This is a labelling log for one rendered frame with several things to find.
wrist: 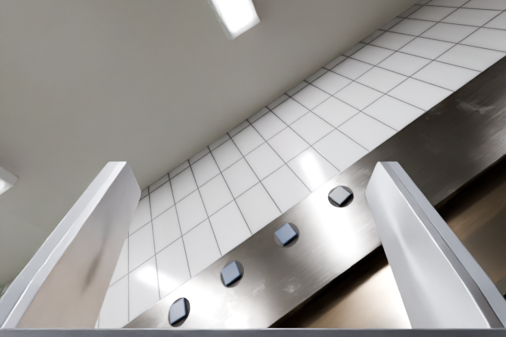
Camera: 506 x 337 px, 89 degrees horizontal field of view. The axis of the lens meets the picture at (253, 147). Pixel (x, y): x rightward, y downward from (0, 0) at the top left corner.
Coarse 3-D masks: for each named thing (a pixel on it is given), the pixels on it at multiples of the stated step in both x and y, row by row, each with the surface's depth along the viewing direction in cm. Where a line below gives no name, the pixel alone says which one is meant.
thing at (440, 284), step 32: (384, 192) 10; (416, 192) 9; (384, 224) 10; (416, 224) 8; (416, 256) 8; (448, 256) 7; (416, 288) 8; (448, 288) 7; (480, 288) 6; (416, 320) 8; (448, 320) 7; (480, 320) 6
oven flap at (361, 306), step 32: (480, 192) 56; (448, 224) 54; (480, 224) 51; (384, 256) 56; (480, 256) 46; (352, 288) 54; (384, 288) 51; (288, 320) 56; (320, 320) 52; (352, 320) 49; (384, 320) 46
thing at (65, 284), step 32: (96, 192) 9; (128, 192) 10; (64, 224) 8; (96, 224) 8; (128, 224) 10; (64, 256) 7; (96, 256) 8; (32, 288) 6; (64, 288) 7; (96, 288) 8; (0, 320) 6; (32, 320) 6; (64, 320) 7; (96, 320) 8
